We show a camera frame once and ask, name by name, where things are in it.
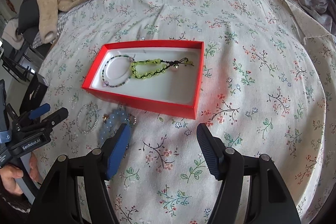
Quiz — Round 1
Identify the clear bead bracelet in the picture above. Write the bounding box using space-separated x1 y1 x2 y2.
76 103 100 135

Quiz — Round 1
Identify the green seed bead bracelet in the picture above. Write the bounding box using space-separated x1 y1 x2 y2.
101 54 136 89

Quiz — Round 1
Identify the blue bead bracelet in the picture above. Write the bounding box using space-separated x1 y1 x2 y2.
98 108 132 148

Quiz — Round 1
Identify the person's left hand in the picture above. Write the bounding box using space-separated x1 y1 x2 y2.
1 153 41 196

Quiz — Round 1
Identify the black phone box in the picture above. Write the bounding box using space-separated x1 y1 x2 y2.
19 73 49 114

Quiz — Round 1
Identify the black folding chair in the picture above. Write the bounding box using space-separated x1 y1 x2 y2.
1 40 42 83

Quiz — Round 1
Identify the floral bed quilt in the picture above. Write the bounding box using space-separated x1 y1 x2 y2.
37 0 335 223

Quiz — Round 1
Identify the red Ace box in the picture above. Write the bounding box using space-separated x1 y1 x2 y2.
82 40 205 119

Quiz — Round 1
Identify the grey crumpled cloth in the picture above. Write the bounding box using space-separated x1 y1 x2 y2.
298 0 335 36

